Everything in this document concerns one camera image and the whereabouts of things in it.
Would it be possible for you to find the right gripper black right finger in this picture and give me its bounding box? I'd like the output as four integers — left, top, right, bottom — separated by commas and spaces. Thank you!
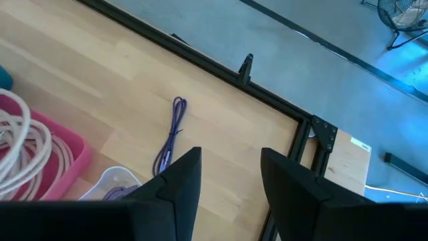
260, 147, 368, 241

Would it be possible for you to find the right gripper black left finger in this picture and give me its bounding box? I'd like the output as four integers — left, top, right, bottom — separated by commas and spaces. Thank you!
123, 146, 203, 241

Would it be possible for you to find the purple cable tie top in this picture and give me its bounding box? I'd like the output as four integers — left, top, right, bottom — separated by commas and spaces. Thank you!
152, 96, 188, 177

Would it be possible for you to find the cream braided USB cable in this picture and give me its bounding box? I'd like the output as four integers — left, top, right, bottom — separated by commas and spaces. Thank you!
0, 118, 75, 200
0, 88, 54, 190

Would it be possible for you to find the clear plastic bin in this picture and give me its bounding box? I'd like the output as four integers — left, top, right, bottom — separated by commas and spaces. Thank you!
78, 165, 144, 202

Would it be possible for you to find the white label sticker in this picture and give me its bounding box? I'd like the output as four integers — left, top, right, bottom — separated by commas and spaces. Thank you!
350, 136, 372, 153

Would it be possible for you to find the pink plastic bin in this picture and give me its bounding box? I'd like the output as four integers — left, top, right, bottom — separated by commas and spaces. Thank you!
0, 93, 94, 202

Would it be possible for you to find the black metal floor stand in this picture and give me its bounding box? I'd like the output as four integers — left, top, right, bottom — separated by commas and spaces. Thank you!
383, 152, 428, 185

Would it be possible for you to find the teal plastic bin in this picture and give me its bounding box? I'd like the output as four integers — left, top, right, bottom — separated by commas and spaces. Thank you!
0, 65, 15, 92

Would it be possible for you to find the yellow extension cord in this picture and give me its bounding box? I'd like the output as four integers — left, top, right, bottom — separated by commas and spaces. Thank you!
364, 183, 428, 202

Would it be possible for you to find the black aluminium table frame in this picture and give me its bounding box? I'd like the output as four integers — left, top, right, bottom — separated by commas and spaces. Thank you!
76, 0, 339, 241

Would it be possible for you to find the small black frame clamp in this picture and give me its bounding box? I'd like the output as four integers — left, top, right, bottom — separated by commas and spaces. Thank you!
237, 52, 254, 84

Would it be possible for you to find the small black flat bracket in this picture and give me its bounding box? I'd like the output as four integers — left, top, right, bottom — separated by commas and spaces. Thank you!
169, 32, 192, 47

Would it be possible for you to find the black wire fan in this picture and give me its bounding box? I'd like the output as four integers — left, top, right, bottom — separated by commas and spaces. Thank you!
377, 0, 428, 52

